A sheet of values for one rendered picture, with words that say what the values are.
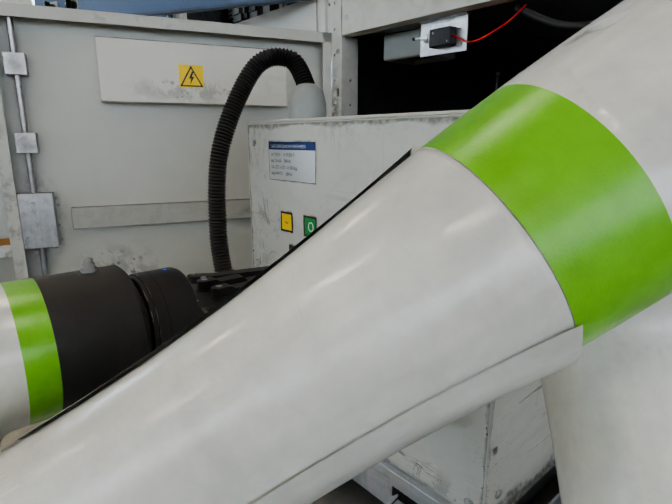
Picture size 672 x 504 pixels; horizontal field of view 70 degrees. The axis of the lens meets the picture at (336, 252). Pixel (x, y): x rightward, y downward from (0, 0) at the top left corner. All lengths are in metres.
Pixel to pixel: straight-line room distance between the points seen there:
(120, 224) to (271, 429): 0.86
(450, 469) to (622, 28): 0.54
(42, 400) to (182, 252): 0.74
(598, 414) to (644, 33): 0.22
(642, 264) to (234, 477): 0.16
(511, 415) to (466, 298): 0.47
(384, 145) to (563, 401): 0.37
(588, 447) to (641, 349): 0.07
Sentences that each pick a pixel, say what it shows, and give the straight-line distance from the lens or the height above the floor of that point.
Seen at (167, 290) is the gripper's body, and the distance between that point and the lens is 0.36.
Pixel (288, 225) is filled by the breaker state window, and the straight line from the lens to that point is 0.78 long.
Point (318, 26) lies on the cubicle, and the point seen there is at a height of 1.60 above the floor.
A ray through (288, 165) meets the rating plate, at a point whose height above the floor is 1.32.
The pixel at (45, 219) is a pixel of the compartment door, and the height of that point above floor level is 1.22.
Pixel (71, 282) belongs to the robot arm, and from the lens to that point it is 0.35.
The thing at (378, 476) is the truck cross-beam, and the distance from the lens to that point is 0.75.
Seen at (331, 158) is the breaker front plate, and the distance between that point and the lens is 0.68.
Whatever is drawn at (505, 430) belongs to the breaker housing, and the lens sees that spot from 0.63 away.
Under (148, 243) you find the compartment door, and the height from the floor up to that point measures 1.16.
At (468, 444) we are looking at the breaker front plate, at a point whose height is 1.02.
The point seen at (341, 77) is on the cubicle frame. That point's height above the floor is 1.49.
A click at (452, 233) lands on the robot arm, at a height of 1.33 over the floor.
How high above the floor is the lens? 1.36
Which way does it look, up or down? 13 degrees down
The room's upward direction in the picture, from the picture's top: straight up
